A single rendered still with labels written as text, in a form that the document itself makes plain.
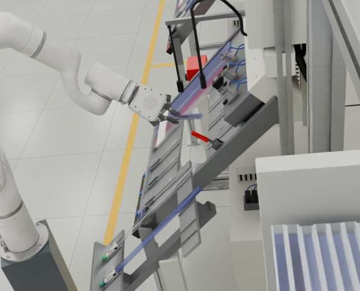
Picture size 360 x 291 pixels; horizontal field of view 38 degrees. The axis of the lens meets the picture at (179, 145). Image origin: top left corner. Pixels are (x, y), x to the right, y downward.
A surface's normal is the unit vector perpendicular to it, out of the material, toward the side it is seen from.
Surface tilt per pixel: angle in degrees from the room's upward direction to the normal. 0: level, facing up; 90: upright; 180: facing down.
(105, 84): 67
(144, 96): 50
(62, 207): 0
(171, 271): 90
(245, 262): 90
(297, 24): 90
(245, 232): 0
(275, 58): 90
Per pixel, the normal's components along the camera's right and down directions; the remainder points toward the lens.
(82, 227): -0.16, -0.78
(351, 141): -0.07, 0.62
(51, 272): 0.29, 0.54
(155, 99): 0.15, -0.05
